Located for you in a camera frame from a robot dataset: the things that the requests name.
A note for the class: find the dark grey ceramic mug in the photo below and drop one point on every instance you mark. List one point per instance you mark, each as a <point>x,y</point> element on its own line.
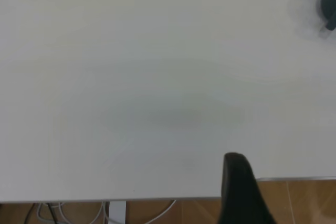
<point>329,6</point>

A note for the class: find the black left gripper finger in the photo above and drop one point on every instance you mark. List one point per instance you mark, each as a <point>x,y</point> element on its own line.
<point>239,195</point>

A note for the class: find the grey metal table leg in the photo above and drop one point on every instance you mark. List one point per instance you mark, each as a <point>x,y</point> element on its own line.
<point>117,212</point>

